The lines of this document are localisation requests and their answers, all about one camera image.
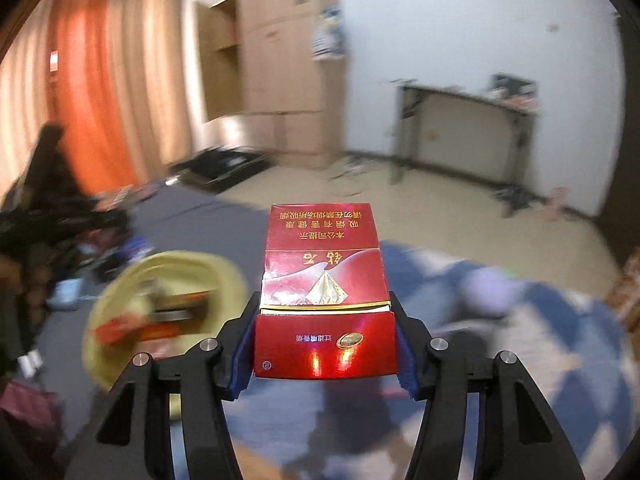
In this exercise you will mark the light blue case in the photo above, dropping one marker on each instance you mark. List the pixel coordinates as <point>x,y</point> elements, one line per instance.
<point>64,295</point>

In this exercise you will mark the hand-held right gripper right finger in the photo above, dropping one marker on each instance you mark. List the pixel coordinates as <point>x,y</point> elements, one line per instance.
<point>406,355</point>

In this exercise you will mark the folding table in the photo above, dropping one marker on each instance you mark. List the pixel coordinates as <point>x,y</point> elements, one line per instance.
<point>465,110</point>

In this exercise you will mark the maroon cloth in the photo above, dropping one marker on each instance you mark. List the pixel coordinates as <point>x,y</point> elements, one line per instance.
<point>27,412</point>

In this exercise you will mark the white striped hanging bag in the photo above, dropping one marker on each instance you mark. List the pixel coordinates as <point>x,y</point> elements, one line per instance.
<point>330,35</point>

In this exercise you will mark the grey bedsheet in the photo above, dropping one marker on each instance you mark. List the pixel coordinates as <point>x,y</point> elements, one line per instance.
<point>200,220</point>

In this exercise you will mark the orange and beige curtain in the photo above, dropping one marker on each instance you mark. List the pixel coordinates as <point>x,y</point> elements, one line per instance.
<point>100,60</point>

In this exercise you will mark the large red cigarette box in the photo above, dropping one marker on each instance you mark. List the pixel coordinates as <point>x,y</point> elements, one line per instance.
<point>322,285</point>

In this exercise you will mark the pale yellow plastic basin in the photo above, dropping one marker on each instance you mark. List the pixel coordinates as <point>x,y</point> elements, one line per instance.
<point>125,280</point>

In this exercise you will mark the wooden wardrobe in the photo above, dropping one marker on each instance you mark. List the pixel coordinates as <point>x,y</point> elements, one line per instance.
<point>285,60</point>

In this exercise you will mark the blue white plush blanket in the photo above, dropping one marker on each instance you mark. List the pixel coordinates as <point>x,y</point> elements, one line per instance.
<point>500,340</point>

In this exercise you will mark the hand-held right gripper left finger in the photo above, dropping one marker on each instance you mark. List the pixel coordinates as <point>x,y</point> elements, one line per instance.
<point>239,347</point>

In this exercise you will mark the black jacket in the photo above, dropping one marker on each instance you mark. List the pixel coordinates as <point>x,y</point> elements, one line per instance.
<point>50,225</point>

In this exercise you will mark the black bag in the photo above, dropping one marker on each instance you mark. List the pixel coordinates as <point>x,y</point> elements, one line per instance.
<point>220,165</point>

